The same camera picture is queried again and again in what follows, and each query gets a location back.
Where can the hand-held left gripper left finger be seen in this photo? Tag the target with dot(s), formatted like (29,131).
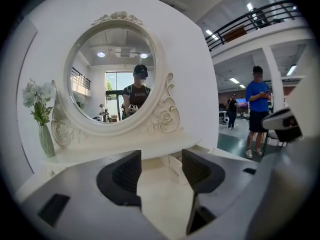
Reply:
(120,179)

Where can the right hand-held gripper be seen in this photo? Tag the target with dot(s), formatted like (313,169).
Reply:
(280,119)

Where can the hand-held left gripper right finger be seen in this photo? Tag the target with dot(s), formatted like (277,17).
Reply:
(200,171)

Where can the cream vanity dressing table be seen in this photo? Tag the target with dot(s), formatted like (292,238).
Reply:
(112,144)

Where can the white chair black legs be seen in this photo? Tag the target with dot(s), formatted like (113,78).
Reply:
(272,135)

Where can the ceiling light panel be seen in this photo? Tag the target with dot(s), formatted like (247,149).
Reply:
(250,6)
(234,80)
(291,70)
(210,33)

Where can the green vase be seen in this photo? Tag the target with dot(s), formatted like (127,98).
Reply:
(46,139)

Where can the wooden crate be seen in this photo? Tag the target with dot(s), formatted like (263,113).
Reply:
(235,34)

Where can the oval cream framed mirror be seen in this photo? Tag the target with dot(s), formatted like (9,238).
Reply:
(112,71)

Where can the black mezzanine railing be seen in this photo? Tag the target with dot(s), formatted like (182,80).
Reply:
(285,4)

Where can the white flower bouquet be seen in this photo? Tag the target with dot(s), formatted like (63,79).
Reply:
(37,96)

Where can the wall screen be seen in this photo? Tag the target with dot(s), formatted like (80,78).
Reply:
(242,102)

